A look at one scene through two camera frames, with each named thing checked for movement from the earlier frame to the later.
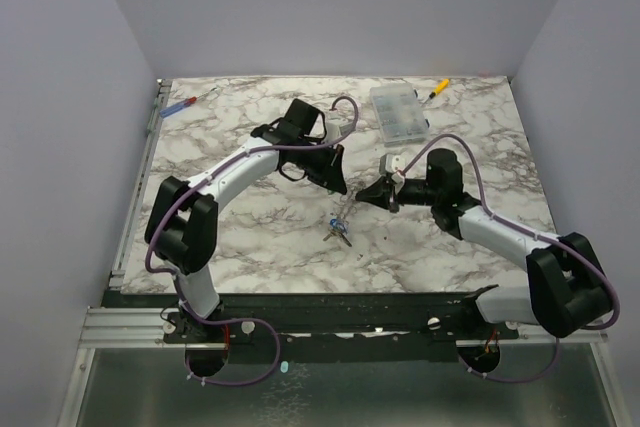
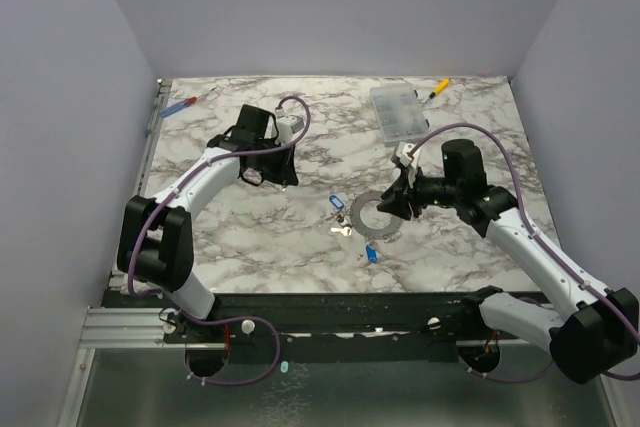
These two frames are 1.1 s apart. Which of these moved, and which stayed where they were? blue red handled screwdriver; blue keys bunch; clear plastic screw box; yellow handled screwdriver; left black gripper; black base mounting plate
Moved: left black gripper; blue keys bunch
Stayed: blue red handled screwdriver; black base mounting plate; clear plastic screw box; yellow handled screwdriver
